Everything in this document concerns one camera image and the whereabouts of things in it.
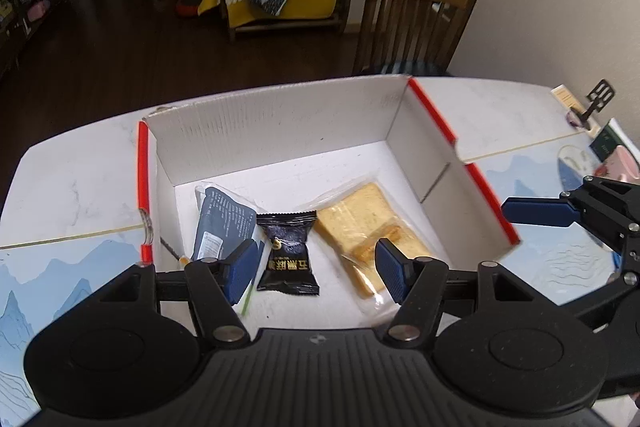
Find pink gift box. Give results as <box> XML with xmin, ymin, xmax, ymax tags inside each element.
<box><xmin>598</xmin><ymin>145</ymin><xmax>640</xmax><ymax>183</ymax></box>

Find dark blue sachet packet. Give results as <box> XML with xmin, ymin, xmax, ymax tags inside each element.
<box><xmin>191</xmin><ymin>184</ymin><xmax>265</xmax><ymax>260</ymax></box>

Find black snack packet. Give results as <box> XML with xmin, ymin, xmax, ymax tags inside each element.
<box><xmin>257</xmin><ymin>211</ymin><xmax>320</xmax><ymax>296</ymax></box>

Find wrapped yellow biscuit pack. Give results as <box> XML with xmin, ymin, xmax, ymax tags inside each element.
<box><xmin>314</xmin><ymin>182</ymin><xmax>432</xmax><ymax>303</ymax></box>

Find red and white cardboard box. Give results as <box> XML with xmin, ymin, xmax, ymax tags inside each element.
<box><xmin>136</xmin><ymin>74</ymin><xmax>522</xmax><ymax>327</ymax></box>

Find wooden dining chair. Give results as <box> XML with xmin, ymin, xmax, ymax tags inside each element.
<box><xmin>352</xmin><ymin>0</ymin><xmax>468</xmax><ymax>76</ymax></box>

